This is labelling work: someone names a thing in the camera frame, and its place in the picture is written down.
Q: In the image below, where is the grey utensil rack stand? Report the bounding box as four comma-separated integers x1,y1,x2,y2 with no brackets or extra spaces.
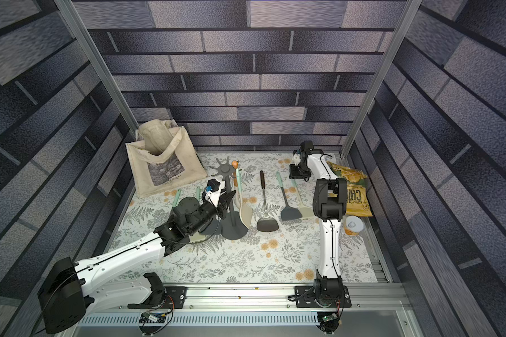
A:
210,157,248,240

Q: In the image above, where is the cream ladle mint handle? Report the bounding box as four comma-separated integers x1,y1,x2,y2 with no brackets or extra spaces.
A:
236,168,253,229

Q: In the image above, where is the cream turner mint handle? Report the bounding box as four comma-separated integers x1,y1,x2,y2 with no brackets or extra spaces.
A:
291,179,315,219

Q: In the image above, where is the grey turner mint handle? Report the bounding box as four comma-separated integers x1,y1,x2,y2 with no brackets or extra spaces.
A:
275,171,302,221

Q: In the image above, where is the grey spatula mint handle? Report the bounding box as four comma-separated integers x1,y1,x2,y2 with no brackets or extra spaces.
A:
172,189,181,207

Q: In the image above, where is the grey spatula dark wood handle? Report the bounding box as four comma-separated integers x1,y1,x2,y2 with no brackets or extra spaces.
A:
257,171,279,233

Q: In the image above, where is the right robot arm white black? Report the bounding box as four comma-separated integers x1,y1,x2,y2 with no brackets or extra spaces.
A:
288,140,351,309

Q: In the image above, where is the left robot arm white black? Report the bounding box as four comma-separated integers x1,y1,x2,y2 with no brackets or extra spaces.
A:
37,190,235,334

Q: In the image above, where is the yellow green chips bag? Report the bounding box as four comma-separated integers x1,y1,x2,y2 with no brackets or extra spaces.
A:
328,161,373,217

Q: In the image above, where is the small yellow tin can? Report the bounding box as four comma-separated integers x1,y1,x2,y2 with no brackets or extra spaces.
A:
344,216,365,236

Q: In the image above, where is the beige canvas tote bag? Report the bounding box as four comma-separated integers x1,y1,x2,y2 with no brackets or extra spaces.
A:
126,119,207,198

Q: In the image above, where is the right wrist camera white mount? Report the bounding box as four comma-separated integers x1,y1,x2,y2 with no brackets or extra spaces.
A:
292,152,302,166

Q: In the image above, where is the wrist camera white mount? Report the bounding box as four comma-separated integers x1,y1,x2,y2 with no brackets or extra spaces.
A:
202,178,225,207
292,152,302,166

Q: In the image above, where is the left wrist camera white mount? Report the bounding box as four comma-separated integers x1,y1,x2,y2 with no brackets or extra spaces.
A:
202,178,225,207

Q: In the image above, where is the cream spoon light wood handle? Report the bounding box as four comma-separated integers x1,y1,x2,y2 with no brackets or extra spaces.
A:
231,160,239,188

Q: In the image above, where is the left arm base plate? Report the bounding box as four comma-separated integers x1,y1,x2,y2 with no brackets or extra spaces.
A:
127,286,188,310

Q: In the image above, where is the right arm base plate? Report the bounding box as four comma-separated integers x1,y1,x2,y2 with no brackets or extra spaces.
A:
294,286,352,310

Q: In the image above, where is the left circuit board with wires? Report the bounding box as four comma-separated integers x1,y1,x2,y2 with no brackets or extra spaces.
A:
139,312,171,336

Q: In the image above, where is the circuit board with wires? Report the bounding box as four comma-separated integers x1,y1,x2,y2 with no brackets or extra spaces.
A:
317,312,340,335
139,312,171,336

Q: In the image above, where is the aluminium mounting rail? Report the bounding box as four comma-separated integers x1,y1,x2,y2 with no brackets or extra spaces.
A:
86,282,410,315

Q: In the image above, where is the right circuit board with wires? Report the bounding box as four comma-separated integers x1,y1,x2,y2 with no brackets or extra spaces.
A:
317,312,340,335

